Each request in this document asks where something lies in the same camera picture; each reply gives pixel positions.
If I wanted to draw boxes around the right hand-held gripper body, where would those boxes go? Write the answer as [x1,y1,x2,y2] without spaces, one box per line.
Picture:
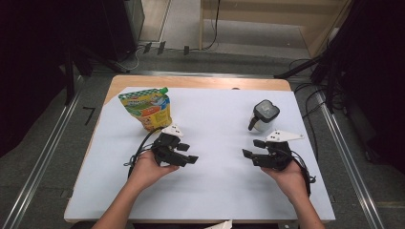
[251,129,305,172]

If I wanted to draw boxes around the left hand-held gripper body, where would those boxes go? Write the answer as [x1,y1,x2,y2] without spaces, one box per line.
[152,124,189,168]

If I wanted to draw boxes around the yellow pouch with green cap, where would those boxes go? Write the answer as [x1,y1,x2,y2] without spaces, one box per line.
[117,87,173,133]

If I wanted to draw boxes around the person's left hand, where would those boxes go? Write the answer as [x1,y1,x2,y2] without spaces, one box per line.
[128,150,181,193]

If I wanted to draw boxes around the person's right hand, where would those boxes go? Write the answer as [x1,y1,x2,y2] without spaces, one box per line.
[261,158,309,200]

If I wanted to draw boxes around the wooden table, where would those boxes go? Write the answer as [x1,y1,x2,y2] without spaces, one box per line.
[63,74,336,224]

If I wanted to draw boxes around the black stand leg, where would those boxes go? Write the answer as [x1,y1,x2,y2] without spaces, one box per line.
[273,55,323,80]

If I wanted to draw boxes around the black curtain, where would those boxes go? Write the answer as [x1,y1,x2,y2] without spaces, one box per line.
[329,0,405,175]
[0,0,108,157]

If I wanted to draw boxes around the black cabinet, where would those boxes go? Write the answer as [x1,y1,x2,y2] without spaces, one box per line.
[101,0,146,63]

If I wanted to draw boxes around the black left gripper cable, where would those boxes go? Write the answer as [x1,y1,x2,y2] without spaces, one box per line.
[123,126,164,177]

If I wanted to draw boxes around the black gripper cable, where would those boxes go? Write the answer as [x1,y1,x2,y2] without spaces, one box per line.
[290,149,317,197]
[123,126,164,177]

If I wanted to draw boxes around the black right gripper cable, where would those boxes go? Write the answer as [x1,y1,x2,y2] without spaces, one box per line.
[290,149,317,197]

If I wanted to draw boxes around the black floor cables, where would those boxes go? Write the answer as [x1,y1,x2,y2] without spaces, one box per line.
[288,57,347,161]

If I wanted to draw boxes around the metal floor rail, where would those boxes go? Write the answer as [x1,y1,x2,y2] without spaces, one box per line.
[0,75,84,229]
[314,91,387,229]

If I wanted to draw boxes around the wooden frame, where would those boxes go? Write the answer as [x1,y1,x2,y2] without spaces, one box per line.
[199,0,355,59]

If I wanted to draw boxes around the black hanging cable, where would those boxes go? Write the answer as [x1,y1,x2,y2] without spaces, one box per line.
[202,0,222,52]

